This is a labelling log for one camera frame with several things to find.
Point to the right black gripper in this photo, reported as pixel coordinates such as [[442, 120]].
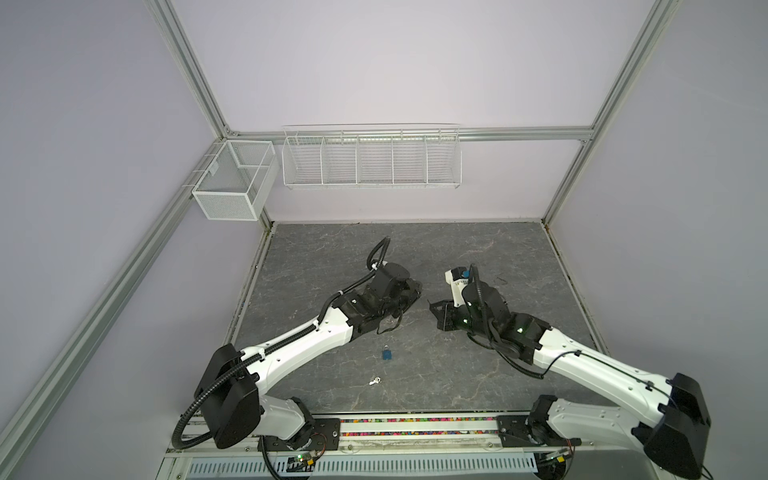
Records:
[[444, 316]]

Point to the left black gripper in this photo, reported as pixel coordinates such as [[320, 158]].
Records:
[[413, 292]]

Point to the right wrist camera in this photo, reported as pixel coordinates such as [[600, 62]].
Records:
[[457, 279]]

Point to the white mesh box basket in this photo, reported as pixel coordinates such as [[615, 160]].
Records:
[[237, 181]]

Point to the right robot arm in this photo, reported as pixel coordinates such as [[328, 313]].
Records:
[[667, 419]]

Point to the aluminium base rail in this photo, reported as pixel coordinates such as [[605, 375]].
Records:
[[420, 433]]

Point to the white wire shelf basket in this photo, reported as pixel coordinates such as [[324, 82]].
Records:
[[372, 156]]

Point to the white vented cable duct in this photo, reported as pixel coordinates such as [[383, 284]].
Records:
[[377, 466]]

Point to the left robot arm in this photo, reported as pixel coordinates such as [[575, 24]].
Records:
[[232, 400]]

